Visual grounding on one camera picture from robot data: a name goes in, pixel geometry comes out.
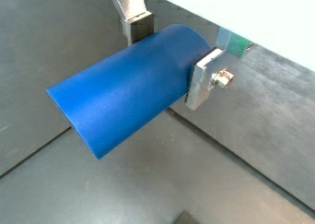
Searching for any dark grey cradle fixture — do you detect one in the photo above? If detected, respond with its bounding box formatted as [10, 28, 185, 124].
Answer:
[173, 211, 201, 224]

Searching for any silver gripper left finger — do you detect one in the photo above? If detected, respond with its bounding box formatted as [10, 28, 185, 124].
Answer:
[113, 0, 154, 45]

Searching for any blue oval cylinder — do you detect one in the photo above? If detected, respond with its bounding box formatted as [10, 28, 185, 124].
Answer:
[47, 24, 211, 158]

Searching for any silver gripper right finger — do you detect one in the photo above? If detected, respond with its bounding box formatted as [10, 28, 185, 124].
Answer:
[185, 27, 254, 112]

